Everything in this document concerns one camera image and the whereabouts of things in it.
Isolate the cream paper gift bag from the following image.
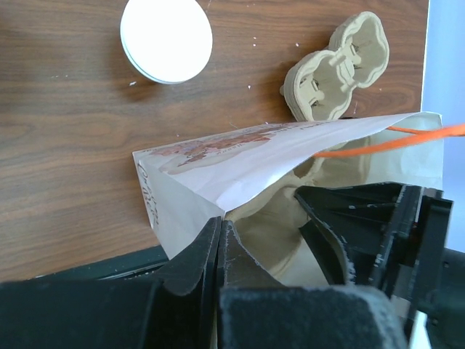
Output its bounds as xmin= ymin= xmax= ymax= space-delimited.
xmin=133 ymin=112 xmax=464 ymax=286

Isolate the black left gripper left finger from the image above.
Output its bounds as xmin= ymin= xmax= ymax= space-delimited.
xmin=1 ymin=217 xmax=222 ymax=348

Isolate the beige pulp cup carrier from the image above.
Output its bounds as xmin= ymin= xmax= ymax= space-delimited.
xmin=280 ymin=11 xmax=389 ymax=121

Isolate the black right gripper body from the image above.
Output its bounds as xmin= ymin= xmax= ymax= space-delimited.
xmin=391 ymin=188 xmax=464 ymax=348

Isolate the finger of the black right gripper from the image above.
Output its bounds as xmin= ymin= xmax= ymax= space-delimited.
xmin=296 ymin=182 xmax=411 ymax=254
xmin=299 ymin=220 xmax=356 ymax=285

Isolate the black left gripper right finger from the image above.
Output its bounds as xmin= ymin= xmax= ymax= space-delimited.
xmin=217 ymin=220 xmax=408 ymax=348

